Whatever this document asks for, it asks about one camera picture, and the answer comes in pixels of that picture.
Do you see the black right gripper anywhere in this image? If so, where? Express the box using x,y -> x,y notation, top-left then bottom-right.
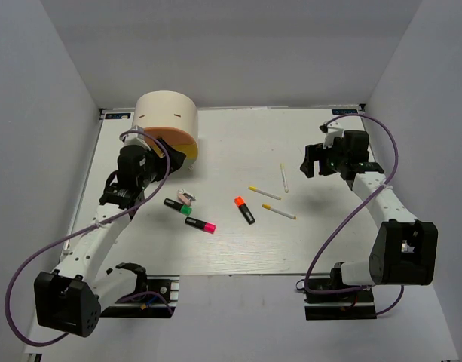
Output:
301,137 -> 349,178

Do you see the cream round drawer organizer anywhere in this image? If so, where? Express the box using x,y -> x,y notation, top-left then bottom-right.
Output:
133,90 -> 198,169

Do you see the bright yellow cap white marker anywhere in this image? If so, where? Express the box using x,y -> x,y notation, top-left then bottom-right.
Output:
248,186 -> 282,200

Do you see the dark yellow cap white marker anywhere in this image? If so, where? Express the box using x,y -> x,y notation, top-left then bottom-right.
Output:
262,204 -> 297,220

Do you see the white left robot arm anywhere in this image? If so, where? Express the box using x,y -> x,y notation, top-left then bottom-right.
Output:
34,138 -> 186,337

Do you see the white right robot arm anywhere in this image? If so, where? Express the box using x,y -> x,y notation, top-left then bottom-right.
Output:
300,130 -> 438,301

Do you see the pale yellow cap white marker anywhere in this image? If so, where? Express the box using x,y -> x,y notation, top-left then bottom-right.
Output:
280,163 -> 289,194

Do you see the pink correction tape dispenser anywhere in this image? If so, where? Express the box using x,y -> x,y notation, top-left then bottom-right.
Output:
177,189 -> 196,206

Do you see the green cap black highlighter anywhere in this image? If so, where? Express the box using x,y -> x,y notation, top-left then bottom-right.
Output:
164,198 -> 192,216

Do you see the pink cap black highlighter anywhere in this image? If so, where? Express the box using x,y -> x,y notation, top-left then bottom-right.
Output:
185,216 -> 216,234

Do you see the orange cap black highlighter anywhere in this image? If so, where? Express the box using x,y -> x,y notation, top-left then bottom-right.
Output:
234,196 -> 255,225

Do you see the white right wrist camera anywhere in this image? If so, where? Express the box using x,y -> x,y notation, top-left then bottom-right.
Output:
320,121 -> 344,149

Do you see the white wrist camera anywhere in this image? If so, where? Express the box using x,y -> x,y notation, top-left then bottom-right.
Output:
119,126 -> 147,147
320,121 -> 344,149

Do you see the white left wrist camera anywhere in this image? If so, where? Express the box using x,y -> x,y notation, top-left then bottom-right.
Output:
119,126 -> 147,147

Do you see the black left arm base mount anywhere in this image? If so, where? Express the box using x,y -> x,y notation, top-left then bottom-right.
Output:
101,276 -> 180,319

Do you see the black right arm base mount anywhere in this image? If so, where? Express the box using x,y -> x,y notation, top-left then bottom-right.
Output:
295,278 -> 377,321

